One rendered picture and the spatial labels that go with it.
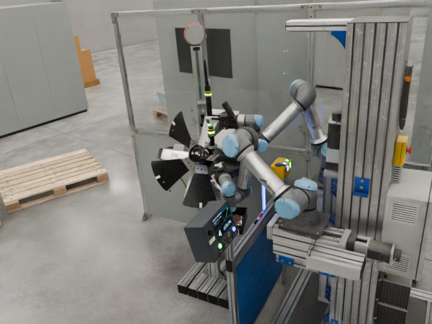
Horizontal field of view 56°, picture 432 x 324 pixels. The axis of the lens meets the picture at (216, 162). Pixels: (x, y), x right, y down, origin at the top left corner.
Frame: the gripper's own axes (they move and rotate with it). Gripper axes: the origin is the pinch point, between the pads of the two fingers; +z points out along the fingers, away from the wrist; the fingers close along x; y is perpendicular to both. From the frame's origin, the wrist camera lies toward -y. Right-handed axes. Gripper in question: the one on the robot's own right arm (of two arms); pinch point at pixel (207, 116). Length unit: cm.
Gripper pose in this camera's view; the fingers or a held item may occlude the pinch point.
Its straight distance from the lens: 254.9
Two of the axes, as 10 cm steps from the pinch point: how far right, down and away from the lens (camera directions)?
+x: 3.0, -4.1, 8.6
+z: -9.5, -0.7, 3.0
